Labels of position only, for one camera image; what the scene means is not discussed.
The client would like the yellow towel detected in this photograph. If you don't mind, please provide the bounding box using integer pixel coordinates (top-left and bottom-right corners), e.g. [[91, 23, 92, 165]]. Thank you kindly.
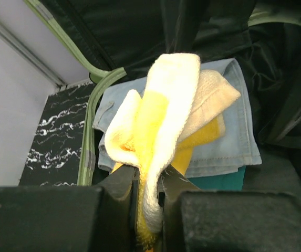
[[105, 53, 240, 249]]

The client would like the teal folded cloth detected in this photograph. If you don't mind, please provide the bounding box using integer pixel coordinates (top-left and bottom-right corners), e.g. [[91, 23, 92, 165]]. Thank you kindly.
[[189, 166, 246, 191]]

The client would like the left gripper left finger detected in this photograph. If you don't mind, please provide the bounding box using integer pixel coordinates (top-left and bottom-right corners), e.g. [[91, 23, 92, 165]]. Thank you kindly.
[[0, 165, 139, 251]]

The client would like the grey folded cloth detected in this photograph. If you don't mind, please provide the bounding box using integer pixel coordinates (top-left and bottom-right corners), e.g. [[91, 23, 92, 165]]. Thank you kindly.
[[92, 58, 262, 178]]

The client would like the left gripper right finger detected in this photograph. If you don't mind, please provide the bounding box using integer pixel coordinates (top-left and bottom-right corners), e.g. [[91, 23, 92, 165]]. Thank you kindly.
[[159, 167, 301, 251]]

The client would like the green hard-shell suitcase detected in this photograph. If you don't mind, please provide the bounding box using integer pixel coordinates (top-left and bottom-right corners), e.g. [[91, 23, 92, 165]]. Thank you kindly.
[[27, 1, 301, 185]]

